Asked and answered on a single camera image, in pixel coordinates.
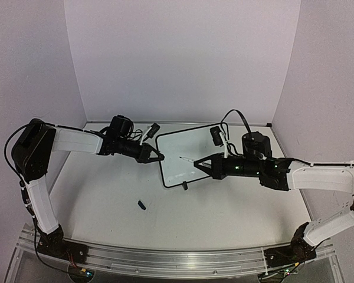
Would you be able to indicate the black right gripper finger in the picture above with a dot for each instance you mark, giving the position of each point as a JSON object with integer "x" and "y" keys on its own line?
{"x": 205, "y": 167}
{"x": 209, "y": 160}

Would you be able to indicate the white whiteboard with black frame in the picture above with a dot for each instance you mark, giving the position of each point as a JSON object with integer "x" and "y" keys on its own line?
{"x": 194, "y": 143}

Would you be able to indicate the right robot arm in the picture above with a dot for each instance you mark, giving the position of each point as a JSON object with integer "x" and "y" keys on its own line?
{"x": 284, "y": 174}

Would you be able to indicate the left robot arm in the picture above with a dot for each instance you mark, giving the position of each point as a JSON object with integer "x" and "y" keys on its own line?
{"x": 31, "y": 153}

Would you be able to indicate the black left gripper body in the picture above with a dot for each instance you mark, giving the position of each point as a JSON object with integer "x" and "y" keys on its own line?
{"x": 141, "y": 155}

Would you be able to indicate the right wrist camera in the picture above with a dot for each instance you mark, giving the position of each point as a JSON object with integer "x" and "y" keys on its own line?
{"x": 216, "y": 135}

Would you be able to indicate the white marker pen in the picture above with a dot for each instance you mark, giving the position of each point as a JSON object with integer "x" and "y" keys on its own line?
{"x": 188, "y": 160}

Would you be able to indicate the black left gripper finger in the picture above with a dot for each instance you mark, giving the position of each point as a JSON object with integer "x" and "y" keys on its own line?
{"x": 155, "y": 159}
{"x": 155, "y": 153}

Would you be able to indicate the blue marker cap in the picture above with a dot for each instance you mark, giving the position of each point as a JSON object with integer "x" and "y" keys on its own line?
{"x": 141, "y": 205}

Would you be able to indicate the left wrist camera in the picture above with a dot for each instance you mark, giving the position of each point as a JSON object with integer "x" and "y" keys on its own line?
{"x": 149, "y": 132}

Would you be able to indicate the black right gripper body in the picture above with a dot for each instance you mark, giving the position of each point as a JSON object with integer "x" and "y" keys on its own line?
{"x": 217, "y": 167}

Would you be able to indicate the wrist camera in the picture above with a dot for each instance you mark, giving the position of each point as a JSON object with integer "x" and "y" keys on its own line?
{"x": 149, "y": 132}
{"x": 216, "y": 135}

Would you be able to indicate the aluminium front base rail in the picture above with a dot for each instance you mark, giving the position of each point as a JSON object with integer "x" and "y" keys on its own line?
{"x": 91, "y": 262}

